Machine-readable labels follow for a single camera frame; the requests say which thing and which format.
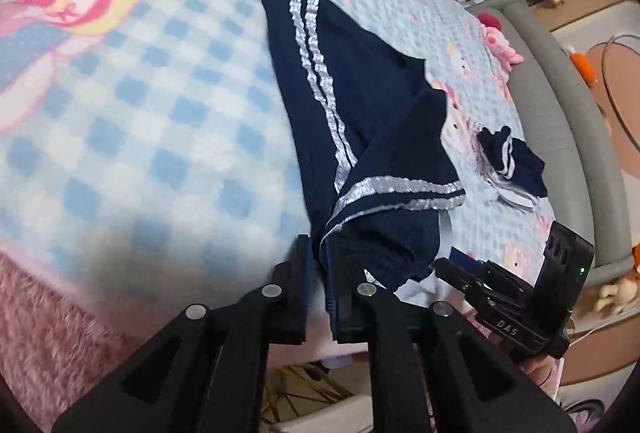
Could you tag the small navy striped garment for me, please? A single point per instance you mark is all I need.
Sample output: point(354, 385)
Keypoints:
point(510, 163)

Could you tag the blue checkered printed blanket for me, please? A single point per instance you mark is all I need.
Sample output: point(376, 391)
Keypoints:
point(165, 113)

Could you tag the orange carrot toy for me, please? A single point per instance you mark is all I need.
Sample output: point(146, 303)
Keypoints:
point(582, 63)

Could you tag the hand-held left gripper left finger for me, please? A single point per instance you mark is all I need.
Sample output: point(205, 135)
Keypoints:
point(304, 280)

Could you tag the pink plush toy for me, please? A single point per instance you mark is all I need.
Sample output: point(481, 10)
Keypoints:
point(500, 40)

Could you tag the pink fluffy blanket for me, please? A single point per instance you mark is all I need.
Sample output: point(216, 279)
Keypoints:
point(55, 338)

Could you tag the grey padded bed frame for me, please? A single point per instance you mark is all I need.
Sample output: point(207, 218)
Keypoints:
point(560, 113)

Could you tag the navy sailor top white stripes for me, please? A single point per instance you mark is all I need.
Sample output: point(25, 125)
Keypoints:
point(365, 113)

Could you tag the cream plush toy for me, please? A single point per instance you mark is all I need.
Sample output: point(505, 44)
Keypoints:
point(616, 295)

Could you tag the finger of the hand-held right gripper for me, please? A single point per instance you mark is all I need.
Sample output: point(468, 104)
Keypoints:
point(452, 275)

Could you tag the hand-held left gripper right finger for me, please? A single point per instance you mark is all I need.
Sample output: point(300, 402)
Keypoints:
point(332, 313)

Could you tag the person's right hand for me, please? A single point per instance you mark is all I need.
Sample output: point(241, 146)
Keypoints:
point(537, 370)

